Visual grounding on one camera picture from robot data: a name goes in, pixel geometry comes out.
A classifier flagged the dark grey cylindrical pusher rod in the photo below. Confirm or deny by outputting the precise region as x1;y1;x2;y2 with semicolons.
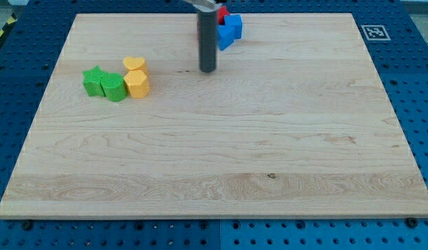
197;10;218;73

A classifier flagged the yellow heart block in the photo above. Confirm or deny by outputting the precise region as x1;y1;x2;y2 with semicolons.
123;56;148;75

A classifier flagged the yellow hexagon block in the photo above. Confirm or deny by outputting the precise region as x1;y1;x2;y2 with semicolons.
123;70;150;99

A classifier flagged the red block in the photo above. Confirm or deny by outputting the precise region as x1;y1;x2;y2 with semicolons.
218;6;230;25

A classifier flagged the blue cube block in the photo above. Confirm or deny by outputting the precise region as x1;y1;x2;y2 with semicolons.
224;15;243;39

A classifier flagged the green cylinder block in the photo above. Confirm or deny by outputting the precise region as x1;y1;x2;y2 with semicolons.
101;73;128;102

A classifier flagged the green star block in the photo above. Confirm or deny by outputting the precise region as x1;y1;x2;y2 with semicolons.
82;65;108;97

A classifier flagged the wooden board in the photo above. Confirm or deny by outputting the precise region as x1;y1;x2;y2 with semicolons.
0;13;428;220

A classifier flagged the white fiducial marker tag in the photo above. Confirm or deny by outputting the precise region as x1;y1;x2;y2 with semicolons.
361;24;391;41

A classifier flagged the yellow black hazard tape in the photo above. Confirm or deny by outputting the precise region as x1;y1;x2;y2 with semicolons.
0;12;18;47

